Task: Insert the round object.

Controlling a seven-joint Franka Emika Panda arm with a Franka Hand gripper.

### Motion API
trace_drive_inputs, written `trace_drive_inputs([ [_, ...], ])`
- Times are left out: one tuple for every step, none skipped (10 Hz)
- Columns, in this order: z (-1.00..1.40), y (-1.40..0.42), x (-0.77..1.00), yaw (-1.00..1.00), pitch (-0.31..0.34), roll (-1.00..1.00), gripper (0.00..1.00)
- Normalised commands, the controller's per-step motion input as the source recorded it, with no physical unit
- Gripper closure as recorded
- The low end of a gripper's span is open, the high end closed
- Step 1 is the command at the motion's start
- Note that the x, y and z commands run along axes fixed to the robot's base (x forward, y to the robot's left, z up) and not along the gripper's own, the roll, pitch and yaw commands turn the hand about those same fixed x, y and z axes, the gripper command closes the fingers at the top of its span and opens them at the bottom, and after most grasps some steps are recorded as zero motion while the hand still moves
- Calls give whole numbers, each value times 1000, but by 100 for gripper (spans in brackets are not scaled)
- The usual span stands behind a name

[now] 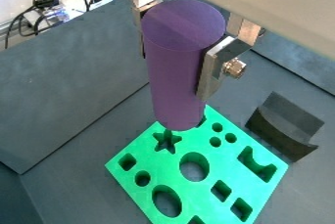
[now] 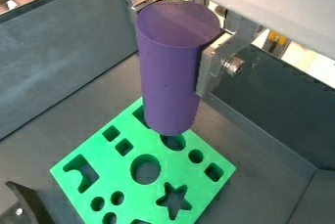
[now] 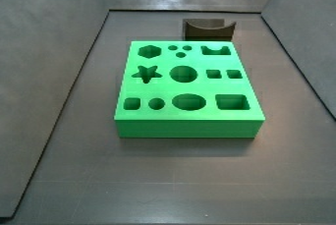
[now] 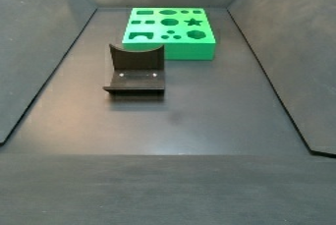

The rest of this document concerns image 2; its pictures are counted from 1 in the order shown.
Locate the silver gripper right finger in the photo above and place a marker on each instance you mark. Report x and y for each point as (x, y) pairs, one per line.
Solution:
(218, 56)

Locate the yellow black object background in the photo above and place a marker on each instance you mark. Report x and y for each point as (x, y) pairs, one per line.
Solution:
(274, 44)

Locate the purple cylinder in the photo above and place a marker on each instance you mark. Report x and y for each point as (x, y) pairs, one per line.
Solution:
(174, 29)

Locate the green shape sorter board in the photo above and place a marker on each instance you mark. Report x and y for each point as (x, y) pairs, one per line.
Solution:
(130, 176)

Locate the black bracket corner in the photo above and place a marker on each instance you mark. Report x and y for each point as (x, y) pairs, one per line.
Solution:
(28, 210)

